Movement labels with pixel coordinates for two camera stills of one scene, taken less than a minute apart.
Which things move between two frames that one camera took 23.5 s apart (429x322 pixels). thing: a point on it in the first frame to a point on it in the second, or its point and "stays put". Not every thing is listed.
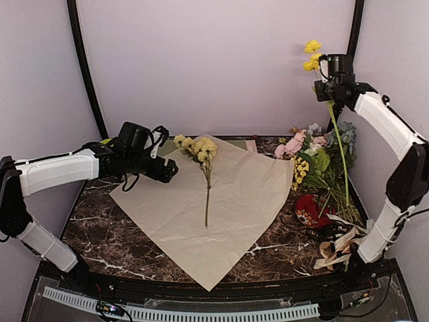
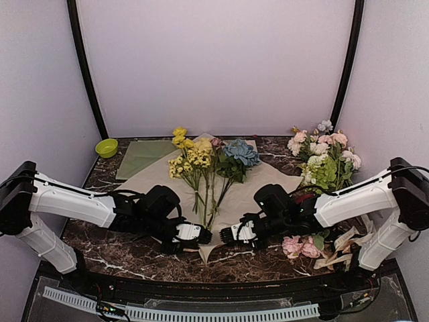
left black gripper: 167,175 to 182,243
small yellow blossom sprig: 301,168 to 189,166
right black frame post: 358,16 stays put
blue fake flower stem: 347,133 to 237,156
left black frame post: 77,35 stays put
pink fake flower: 291,147 to 293,246
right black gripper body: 330,93 to 278,224
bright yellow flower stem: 310,63 to 191,176
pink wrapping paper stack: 251,146 stays put
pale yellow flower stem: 201,150 stays put
